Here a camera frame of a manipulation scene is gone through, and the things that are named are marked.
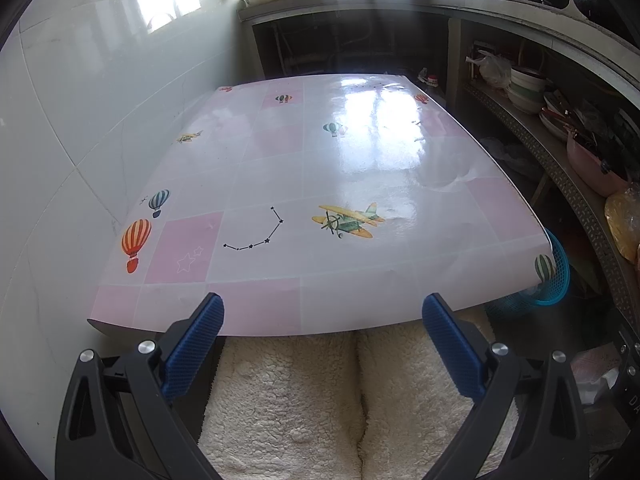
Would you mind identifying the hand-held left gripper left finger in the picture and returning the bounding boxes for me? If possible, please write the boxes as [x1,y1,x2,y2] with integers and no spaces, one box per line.
[55,292,226,480]

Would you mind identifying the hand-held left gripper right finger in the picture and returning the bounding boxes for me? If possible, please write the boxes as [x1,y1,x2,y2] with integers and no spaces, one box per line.
[421,294,586,480]

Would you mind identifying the blue plastic mesh basket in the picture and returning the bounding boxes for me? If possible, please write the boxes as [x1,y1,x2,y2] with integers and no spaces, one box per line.
[487,227,571,318]

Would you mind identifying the pink and white plastic bag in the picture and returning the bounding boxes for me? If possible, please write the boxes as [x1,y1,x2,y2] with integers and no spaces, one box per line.
[570,345,623,406]

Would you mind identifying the white fleece pants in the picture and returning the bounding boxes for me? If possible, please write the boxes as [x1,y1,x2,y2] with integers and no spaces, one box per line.
[197,310,521,480]

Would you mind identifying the yellow plastic bag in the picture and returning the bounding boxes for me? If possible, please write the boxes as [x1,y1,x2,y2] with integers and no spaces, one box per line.
[604,187,640,263]

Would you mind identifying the white crumpled floor bag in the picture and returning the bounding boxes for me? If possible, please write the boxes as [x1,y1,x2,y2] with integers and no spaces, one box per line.
[487,137,531,168]

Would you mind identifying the pink plastic basin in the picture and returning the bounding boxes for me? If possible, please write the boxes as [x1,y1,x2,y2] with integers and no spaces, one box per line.
[566,130,633,198]

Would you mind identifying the perforated metal shelf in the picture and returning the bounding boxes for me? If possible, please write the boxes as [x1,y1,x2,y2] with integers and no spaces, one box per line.
[462,80,640,321]

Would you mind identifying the red and white plates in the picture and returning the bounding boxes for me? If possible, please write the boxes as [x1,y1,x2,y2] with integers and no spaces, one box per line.
[539,91,576,136]

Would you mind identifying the stack of white bowls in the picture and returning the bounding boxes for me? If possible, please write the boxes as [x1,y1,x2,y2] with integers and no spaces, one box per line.
[506,66,547,113]

